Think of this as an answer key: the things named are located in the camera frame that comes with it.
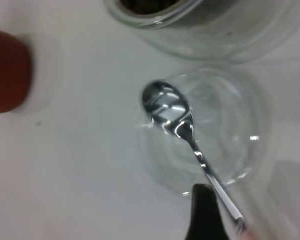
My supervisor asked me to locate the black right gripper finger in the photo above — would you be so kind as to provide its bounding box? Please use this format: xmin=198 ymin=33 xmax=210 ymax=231
xmin=186 ymin=184 xmax=232 ymax=240

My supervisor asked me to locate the steel spoon with pink handle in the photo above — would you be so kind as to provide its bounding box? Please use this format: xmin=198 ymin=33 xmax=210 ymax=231
xmin=141 ymin=79 xmax=261 ymax=240

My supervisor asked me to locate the red ceramic mug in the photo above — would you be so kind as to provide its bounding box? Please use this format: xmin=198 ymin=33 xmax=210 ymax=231
xmin=0 ymin=28 xmax=32 ymax=115

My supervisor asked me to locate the clear round glass lid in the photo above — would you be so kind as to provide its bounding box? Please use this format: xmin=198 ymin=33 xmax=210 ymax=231
xmin=136 ymin=66 xmax=274 ymax=196

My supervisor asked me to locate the heap of dark coffee beans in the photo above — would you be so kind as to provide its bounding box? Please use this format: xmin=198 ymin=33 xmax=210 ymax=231
xmin=119 ymin=0 xmax=186 ymax=15

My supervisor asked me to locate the clear glass cup with handle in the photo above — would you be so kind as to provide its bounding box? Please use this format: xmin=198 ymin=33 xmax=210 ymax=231
xmin=104 ymin=0 xmax=300 ymax=61

